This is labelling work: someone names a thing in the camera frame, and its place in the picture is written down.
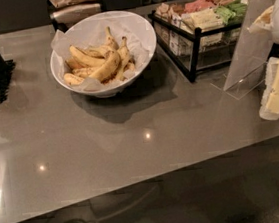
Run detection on right curved yellow banana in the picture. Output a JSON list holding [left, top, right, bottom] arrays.
[[115, 37, 130, 81]]

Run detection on upright back yellow banana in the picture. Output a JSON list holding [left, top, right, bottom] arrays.
[[104, 27, 119, 50]]

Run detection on front centre yellow banana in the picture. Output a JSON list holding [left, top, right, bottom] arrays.
[[90, 50, 121, 82]]

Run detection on white ceramic bowl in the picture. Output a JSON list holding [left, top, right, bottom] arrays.
[[44, 5, 163, 104]]

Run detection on long top yellow banana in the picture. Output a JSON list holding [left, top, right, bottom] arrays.
[[69, 46, 105, 67]]

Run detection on front left yellow banana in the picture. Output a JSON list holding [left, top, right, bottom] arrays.
[[63, 73, 84, 86]]

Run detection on green snack packets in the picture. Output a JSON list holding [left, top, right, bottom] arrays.
[[215, 1, 247, 25]]

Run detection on clear acrylic sign holder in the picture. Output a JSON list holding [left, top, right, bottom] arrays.
[[223, 0, 276, 99]]

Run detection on cream snack packets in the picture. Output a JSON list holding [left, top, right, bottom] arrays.
[[182, 8, 224, 32]]

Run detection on pink snack packets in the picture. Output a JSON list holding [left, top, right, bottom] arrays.
[[184, 0, 215, 13]]

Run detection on black wire snack rack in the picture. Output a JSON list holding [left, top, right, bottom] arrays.
[[148, 10, 243, 82]]

